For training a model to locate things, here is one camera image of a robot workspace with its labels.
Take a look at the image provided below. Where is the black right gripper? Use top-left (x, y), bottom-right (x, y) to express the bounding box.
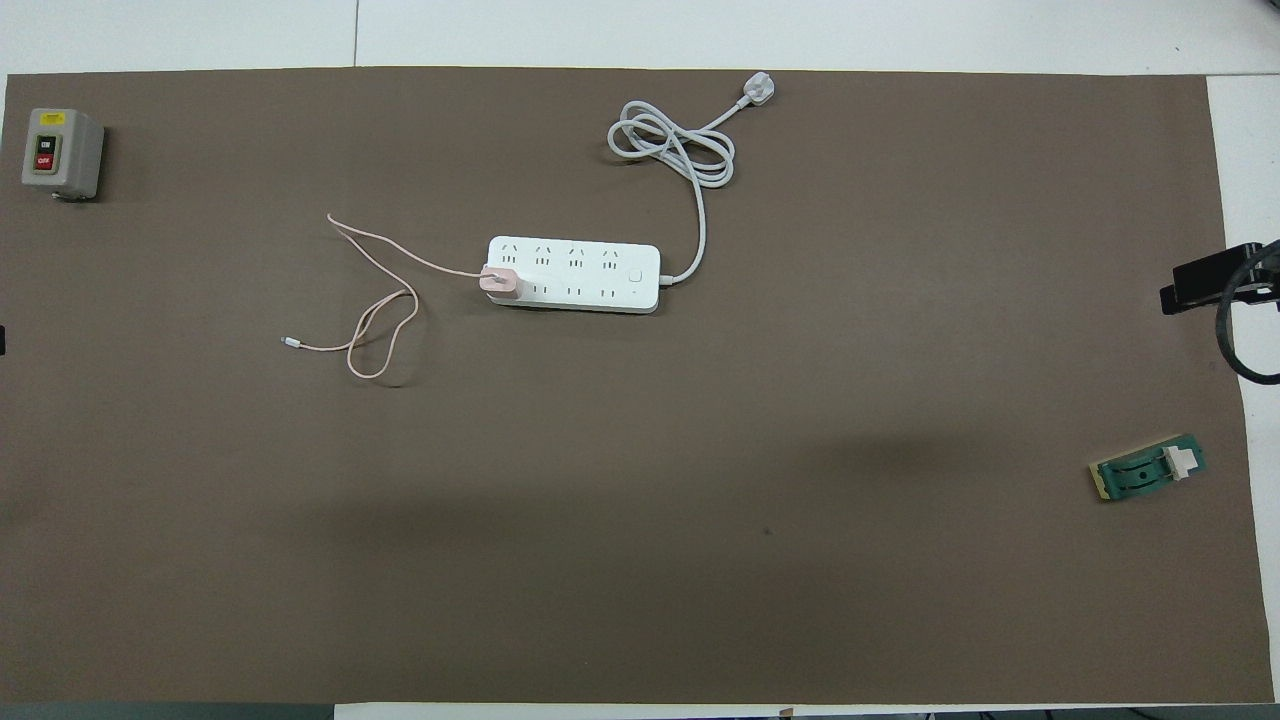
top-left (1160, 240), bottom-right (1280, 316)

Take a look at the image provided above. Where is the pink charging cable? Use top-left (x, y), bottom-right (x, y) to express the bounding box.
top-left (281, 212), bottom-right (501, 380)

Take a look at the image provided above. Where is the white power strip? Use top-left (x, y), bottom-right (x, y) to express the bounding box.
top-left (485, 236), bottom-right (662, 315)

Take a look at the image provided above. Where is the brown table mat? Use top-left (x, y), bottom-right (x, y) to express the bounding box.
top-left (0, 66), bottom-right (1273, 705)

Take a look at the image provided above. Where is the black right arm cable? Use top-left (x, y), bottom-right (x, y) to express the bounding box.
top-left (1215, 240), bottom-right (1280, 386)

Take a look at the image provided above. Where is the green knife switch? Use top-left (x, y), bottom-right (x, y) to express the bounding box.
top-left (1088, 434), bottom-right (1207, 504)

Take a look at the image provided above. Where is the white power cord with plug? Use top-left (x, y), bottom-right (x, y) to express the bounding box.
top-left (607, 71), bottom-right (779, 286)

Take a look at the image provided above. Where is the grey on-off switch box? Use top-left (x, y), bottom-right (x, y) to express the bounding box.
top-left (22, 108), bottom-right (105, 201)

